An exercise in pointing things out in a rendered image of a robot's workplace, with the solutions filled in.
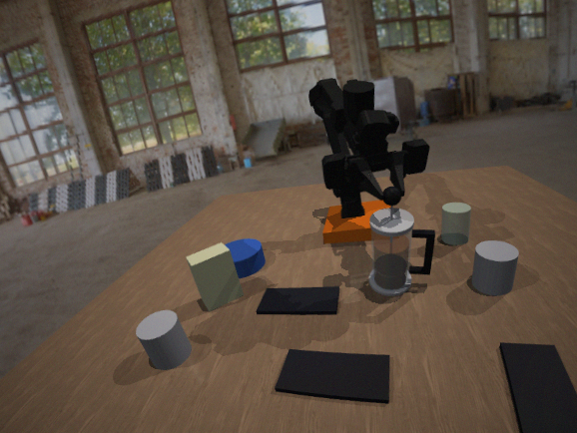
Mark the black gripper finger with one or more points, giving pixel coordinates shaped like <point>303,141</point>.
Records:
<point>398,169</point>
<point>361,176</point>

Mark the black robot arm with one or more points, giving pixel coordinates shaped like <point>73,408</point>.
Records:
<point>349,112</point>

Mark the glass french press with black handle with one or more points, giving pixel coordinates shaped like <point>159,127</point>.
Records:
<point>391,232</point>

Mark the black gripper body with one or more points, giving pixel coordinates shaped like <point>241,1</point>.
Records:
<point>379,159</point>

